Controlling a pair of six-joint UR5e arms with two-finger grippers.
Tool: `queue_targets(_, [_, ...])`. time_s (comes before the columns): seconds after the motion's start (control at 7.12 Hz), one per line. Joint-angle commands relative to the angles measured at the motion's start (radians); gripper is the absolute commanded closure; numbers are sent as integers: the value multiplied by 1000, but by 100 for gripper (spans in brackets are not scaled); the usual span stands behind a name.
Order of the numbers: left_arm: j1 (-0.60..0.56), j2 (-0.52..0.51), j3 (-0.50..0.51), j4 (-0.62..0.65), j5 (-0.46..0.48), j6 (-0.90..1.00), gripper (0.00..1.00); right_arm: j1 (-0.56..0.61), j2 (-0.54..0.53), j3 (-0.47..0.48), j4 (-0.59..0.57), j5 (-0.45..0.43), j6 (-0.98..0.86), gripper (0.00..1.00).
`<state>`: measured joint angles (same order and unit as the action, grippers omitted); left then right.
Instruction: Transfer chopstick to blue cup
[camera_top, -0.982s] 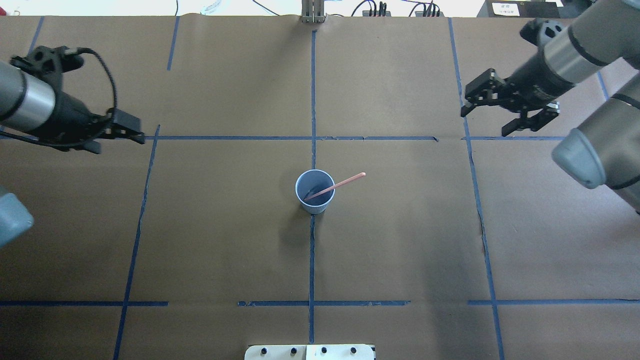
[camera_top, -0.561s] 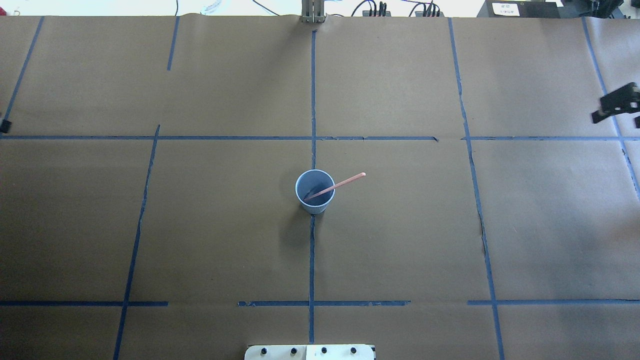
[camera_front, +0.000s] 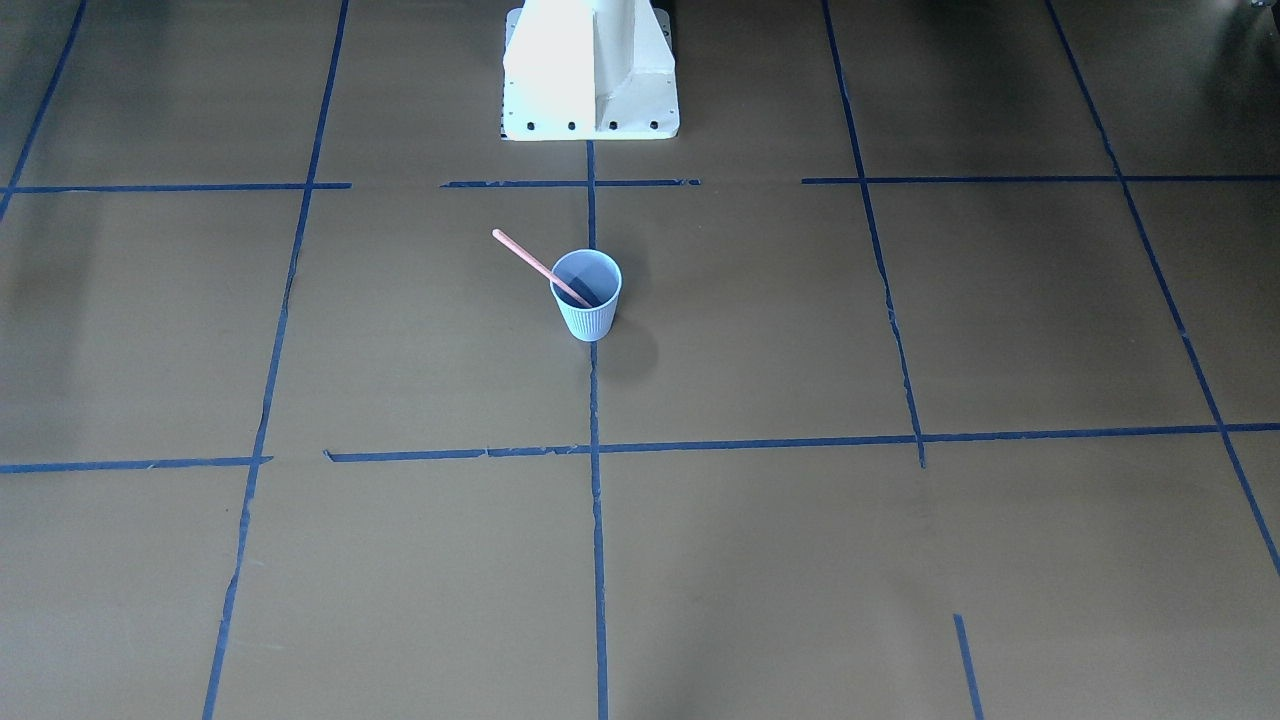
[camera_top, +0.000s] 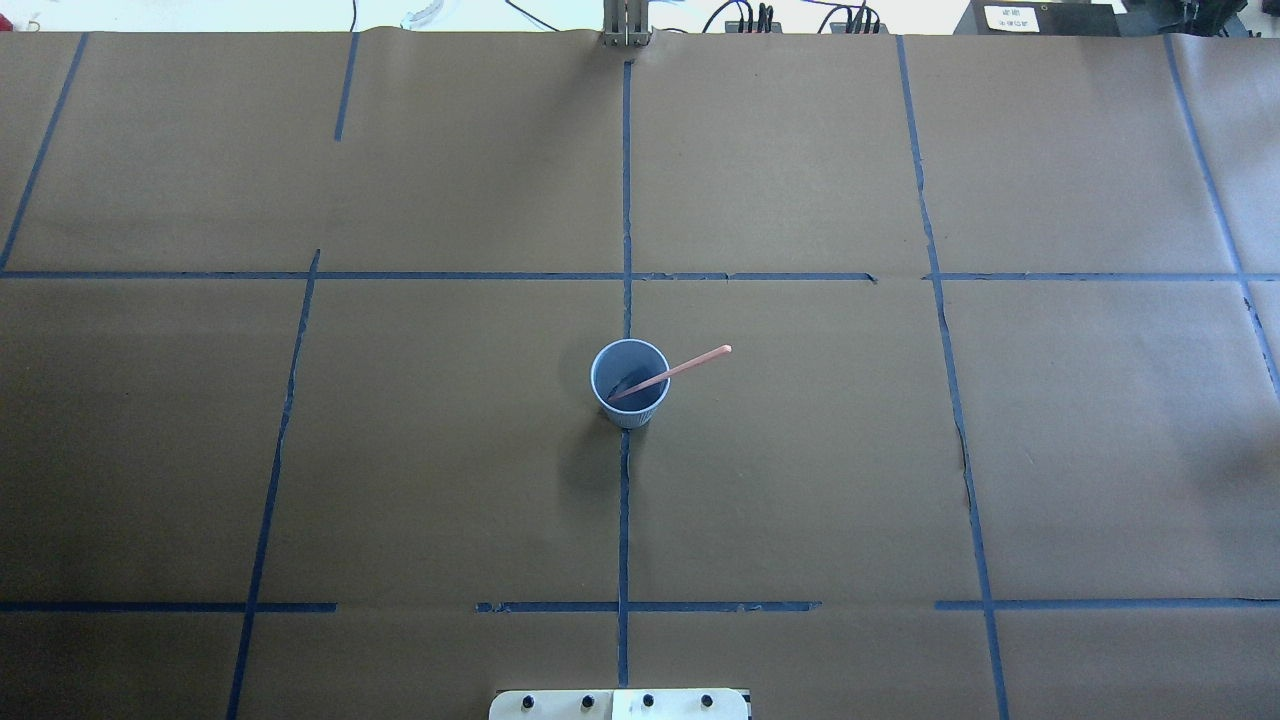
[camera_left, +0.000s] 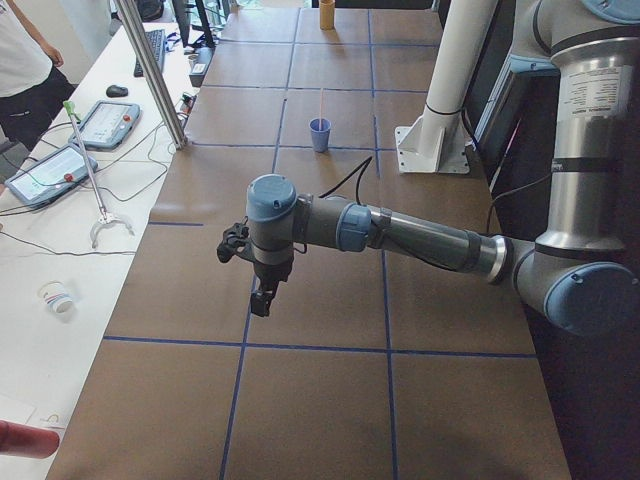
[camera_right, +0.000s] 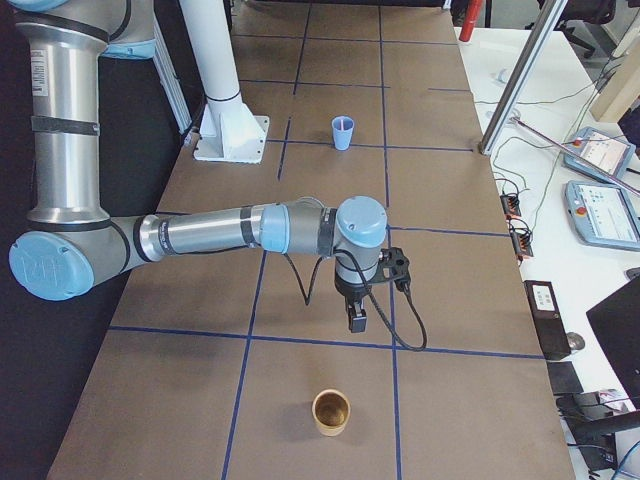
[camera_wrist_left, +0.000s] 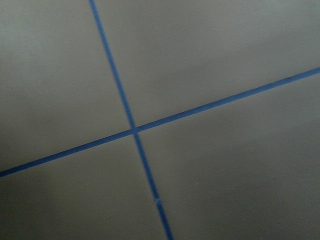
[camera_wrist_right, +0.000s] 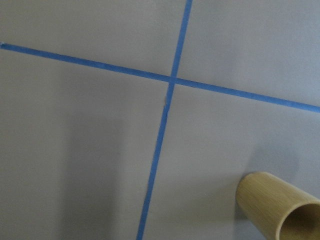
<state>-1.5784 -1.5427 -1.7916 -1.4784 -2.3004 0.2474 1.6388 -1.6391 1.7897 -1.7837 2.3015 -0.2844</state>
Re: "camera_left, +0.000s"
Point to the white paper cup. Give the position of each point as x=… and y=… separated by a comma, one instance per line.
x=56, y=296

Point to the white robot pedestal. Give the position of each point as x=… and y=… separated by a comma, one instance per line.
x=435, y=142

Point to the near teach pendant tablet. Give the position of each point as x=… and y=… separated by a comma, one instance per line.
x=50, y=178

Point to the red cylinder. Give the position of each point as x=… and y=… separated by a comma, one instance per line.
x=26, y=441

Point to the aluminium frame post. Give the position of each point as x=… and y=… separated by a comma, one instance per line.
x=133, y=25

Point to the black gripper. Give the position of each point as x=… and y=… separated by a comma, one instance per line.
x=271, y=273

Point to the light blue ribbed cup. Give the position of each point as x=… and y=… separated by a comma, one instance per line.
x=320, y=139

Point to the person in white shirt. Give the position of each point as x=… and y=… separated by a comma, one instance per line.
x=33, y=88

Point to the far teach pendant tablet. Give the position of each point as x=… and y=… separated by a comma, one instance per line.
x=107, y=124

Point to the metal reacher grabber tool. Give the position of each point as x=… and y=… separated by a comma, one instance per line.
x=106, y=219

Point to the black keyboard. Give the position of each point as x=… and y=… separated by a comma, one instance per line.
x=157, y=41

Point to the white paper sheet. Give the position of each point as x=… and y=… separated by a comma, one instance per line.
x=16, y=411

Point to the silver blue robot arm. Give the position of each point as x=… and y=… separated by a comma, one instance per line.
x=570, y=273

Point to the teach pendant tablet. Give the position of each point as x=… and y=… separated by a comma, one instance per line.
x=107, y=124
x=50, y=178

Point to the black computer mouse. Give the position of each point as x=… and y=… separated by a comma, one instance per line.
x=116, y=91

